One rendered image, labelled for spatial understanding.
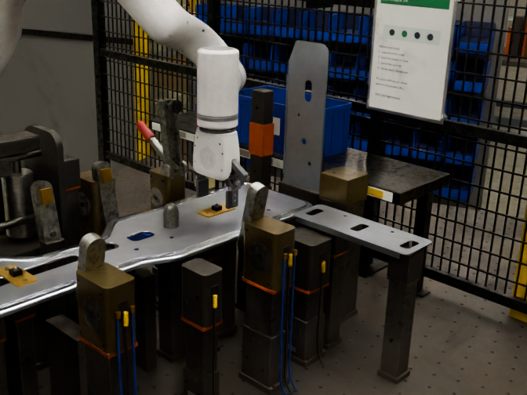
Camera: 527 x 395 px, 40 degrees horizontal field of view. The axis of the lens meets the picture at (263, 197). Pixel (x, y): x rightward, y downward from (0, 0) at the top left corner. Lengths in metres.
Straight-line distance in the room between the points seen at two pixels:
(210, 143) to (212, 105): 0.08
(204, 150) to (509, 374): 0.80
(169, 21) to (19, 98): 2.90
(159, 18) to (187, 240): 0.43
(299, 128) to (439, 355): 0.60
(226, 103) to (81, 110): 2.62
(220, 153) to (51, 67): 2.71
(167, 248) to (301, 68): 0.55
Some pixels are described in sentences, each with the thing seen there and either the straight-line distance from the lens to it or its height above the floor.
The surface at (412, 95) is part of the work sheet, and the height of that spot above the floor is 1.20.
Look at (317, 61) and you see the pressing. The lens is 1.64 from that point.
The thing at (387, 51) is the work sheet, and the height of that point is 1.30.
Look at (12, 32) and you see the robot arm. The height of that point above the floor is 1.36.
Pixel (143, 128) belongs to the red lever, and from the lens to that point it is 1.68.
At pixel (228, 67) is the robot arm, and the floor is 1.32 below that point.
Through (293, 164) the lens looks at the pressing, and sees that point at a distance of 1.73.
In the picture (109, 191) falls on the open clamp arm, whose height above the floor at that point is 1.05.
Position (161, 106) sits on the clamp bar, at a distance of 1.59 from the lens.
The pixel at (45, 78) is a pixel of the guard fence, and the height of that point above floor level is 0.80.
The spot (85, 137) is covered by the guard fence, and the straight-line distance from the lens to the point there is 4.05.
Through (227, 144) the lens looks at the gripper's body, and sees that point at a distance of 1.46.
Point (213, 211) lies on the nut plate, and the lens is 1.54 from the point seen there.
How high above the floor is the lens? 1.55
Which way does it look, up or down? 20 degrees down
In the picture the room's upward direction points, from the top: 2 degrees clockwise
